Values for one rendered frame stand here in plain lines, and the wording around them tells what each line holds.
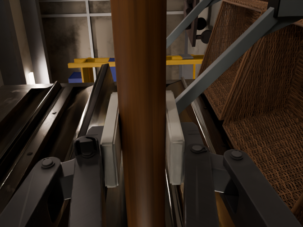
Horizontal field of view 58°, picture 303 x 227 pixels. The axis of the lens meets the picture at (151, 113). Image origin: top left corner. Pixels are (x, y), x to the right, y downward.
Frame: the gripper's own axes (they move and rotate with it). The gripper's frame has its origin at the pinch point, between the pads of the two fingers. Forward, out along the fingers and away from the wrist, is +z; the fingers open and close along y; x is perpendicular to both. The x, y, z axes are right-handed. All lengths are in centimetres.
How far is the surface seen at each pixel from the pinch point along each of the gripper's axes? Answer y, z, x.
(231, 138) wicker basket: 35, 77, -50
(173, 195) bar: 3.5, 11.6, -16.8
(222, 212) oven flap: 21, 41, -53
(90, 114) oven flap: -21, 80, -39
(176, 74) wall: 89, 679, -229
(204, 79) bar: 12.4, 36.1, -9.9
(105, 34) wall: -91, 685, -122
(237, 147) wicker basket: 35, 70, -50
